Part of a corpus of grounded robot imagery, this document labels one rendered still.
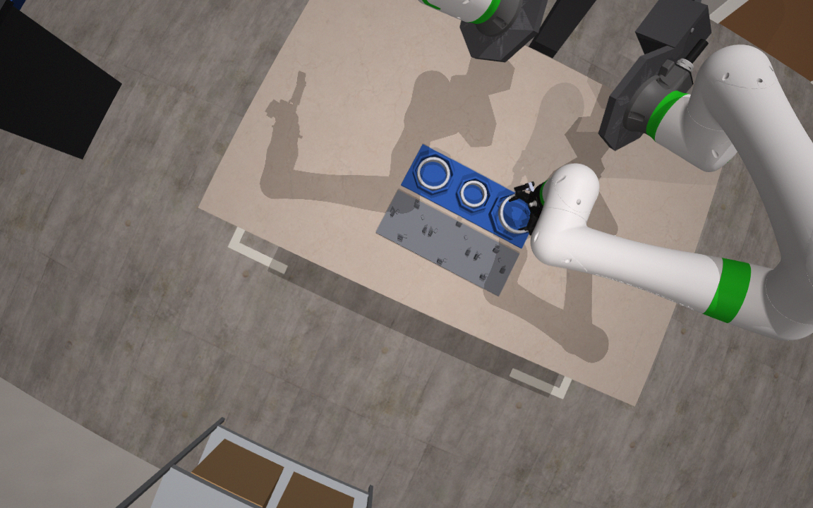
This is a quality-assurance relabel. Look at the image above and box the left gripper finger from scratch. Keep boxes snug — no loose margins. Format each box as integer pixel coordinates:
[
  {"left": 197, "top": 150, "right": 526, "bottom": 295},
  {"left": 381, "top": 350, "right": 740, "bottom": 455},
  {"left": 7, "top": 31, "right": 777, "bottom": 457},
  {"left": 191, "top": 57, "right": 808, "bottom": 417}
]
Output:
[
  {"left": 518, "top": 212, "right": 538, "bottom": 236},
  {"left": 509, "top": 181, "right": 535, "bottom": 204}
]

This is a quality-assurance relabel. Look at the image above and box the blue pallet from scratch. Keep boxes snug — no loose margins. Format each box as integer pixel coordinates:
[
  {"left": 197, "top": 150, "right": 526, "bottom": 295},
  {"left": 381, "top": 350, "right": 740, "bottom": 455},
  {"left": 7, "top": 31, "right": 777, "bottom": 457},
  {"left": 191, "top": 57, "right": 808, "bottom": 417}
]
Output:
[{"left": 401, "top": 144, "right": 531, "bottom": 248}]

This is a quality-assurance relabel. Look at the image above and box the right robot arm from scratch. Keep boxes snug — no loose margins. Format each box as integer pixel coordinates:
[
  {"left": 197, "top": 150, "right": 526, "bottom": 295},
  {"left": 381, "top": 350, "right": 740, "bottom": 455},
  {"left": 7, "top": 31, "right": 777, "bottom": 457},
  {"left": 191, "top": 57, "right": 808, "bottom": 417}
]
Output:
[{"left": 418, "top": 0, "right": 523, "bottom": 37}]

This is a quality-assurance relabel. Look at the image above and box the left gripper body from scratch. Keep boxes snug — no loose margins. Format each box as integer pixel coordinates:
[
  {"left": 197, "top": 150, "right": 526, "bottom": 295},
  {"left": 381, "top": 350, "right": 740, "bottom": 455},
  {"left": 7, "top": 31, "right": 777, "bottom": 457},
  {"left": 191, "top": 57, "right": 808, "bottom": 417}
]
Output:
[{"left": 528, "top": 191, "right": 540, "bottom": 219}]

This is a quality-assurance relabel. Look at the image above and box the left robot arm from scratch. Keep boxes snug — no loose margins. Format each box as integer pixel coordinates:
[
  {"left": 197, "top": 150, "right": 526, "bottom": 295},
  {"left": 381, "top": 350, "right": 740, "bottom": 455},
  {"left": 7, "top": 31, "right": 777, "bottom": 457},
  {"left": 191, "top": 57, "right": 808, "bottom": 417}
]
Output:
[{"left": 529, "top": 39, "right": 813, "bottom": 341}]

